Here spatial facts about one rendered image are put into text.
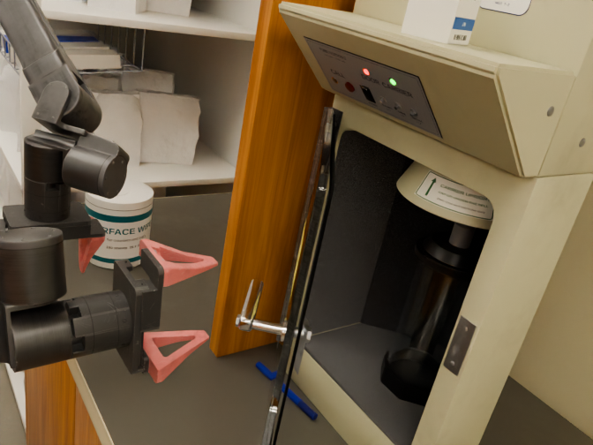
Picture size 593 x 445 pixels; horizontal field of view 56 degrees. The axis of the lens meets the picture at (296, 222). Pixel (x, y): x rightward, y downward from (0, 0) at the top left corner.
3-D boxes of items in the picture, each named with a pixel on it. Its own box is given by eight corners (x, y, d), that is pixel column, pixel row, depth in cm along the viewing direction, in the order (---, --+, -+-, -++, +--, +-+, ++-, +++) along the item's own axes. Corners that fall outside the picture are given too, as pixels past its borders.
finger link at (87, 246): (103, 281, 81) (107, 223, 78) (51, 288, 77) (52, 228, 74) (90, 258, 86) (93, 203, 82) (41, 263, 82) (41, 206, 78)
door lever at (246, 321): (290, 299, 67) (294, 282, 66) (282, 347, 59) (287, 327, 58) (246, 290, 67) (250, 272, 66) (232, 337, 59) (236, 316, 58)
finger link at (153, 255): (232, 257, 57) (144, 272, 52) (225, 315, 60) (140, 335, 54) (203, 229, 62) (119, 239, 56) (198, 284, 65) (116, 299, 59)
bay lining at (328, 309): (401, 309, 104) (459, 125, 89) (518, 401, 85) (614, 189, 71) (296, 336, 90) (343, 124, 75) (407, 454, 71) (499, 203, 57)
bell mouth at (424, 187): (455, 172, 84) (466, 138, 82) (559, 223, 71) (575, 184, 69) (369, 178, 74) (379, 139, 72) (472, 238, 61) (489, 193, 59)
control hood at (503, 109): (334, 88, 76) (350, 11, 72) (539, 178, 53) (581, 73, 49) (263, 85, 69) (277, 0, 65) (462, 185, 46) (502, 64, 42)
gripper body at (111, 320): (154, 287, 53) (74, 302, 49) (149, 372, 57) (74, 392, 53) (131, 256, 58) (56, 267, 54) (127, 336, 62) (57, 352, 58)
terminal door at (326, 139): (282, 344, 92) (334, 106, 75) (256, 503, 64) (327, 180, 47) (277, 343, 92) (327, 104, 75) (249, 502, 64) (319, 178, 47)
